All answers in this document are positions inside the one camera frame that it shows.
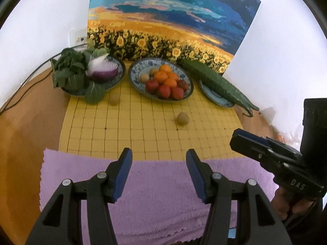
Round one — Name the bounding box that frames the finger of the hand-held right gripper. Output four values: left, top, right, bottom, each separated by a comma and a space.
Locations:
229, 134, 305, 173
233, 129, 302, 159

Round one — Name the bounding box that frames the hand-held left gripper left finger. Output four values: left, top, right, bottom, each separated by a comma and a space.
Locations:
26, 147, 133, 245

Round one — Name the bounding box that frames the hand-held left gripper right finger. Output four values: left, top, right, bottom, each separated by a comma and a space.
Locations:
186, 148, 292, 245

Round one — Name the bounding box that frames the large blue patterned plate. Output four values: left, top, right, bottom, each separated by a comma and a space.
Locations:
128, 58, 195, 100

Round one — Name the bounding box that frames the person's right hand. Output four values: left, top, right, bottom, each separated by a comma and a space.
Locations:
271, 186, 317, 220

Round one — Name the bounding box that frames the clear plastic bag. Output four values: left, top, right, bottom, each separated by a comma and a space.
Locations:
259, 106, 304, 148

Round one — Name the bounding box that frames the green cucumber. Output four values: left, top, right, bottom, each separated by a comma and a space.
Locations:
178, 59, 254, 118
194, 60, 260, 111

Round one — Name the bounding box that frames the purple towel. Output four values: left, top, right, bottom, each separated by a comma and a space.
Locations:
39, 148, 278, 244

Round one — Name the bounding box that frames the yellow grid mat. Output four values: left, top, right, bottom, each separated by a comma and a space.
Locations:
59, 59, 249, 162

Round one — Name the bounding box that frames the small blue patterned plate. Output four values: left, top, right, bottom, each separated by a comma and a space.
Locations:
199, 80, 235, 108

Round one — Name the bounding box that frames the halved red onion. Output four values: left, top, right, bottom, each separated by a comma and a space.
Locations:
85, 54, 119, 83

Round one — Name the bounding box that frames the blue rimmed vegetable plate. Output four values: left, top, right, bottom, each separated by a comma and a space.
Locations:
61, 56, 126, 97

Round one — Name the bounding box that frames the green bok choy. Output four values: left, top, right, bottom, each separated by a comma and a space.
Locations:
51, 48, 108, 105

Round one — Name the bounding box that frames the pale green vegetable piece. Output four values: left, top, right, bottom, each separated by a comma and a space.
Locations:
91, 46, 110, 59

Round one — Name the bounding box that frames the sunflower field painting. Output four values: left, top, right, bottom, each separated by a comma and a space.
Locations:
87, 0, 261, 75

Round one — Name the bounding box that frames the black cable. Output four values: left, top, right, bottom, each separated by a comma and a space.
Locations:
0, 45, 88, 114

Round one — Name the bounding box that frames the white wall socket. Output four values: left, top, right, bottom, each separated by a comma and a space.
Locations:
69, 29, 88, 48

